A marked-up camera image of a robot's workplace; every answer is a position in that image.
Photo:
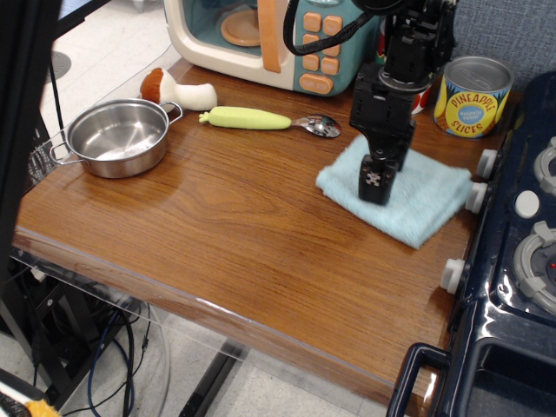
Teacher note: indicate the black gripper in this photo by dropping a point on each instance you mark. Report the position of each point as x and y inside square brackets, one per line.
[383, 116]

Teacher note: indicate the light blue cloth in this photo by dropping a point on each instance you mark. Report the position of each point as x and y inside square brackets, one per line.
[425, 195]

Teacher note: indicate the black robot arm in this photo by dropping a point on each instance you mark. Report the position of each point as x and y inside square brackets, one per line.
[419, 41]

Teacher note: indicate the tomato sauce can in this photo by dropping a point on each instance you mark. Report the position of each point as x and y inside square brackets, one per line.
[421, 99]

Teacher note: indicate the white stove knob middle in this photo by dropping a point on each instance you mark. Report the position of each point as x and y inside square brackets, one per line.
[476, 197]

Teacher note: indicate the white stove knob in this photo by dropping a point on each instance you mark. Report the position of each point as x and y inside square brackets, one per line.
[486, 163]
[476, 197]
[451, 275]

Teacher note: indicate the white stove knob top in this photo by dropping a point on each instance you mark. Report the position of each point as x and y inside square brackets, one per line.
[486, 163]

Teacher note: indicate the white stove knob bottom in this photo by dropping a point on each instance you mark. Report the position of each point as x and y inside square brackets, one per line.
[451, 275]

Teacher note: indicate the pineapple slices can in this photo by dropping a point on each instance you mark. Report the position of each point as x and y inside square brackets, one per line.
[472, 95]

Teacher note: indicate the toy microwave teal cream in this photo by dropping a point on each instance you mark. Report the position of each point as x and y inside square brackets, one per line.
[244, 39]

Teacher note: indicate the dark blue toy stove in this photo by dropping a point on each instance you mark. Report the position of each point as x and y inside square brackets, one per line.
[500, 360]

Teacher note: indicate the clear acrylic table guard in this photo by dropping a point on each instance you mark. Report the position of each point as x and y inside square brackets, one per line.
[230, 231]

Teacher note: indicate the plush mushroom toy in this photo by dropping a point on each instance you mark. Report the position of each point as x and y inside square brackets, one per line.
[159, 87]

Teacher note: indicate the black table leg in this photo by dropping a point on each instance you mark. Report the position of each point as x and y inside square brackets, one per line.
[209, 386]

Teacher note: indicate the small steel pot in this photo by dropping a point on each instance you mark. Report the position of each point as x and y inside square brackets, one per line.
[119, 138]

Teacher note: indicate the spoon with green handle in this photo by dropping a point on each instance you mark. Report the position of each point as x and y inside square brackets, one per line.
[247, 118]

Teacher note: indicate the black desk frame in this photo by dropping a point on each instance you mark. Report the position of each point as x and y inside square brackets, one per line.
[28, 29]

